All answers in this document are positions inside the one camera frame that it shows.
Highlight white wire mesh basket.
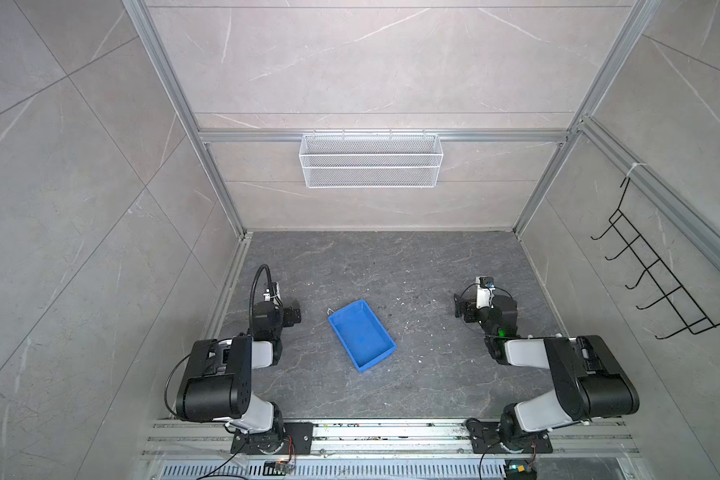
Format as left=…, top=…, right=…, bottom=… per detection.
left=299, top=133, right=444, bottom=189

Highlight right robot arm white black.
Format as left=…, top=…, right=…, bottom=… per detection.
left=453, top=277, right=640, bottom=453

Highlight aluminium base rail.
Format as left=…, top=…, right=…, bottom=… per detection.
left=132, top=418, right=652, bottom=479

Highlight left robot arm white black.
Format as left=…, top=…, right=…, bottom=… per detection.
left=163, top=264, right=301, bottom=455

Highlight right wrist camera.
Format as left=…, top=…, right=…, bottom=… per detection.
left=475, top=276, right=495, bottom=309

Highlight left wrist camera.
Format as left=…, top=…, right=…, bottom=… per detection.
left=263, top=282, right=282, bottom=304

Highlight blue plastic bin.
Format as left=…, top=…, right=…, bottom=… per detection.
left=328, top=300, right=397, bottom=372

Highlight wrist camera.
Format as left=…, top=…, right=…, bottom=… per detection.
left=475, top=276, right=495, bottom=309
left=263, top=282, right=282, bottom=304

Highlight black wire hook rack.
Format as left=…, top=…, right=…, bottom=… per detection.
left=590, top=177, right=720, bottom=340

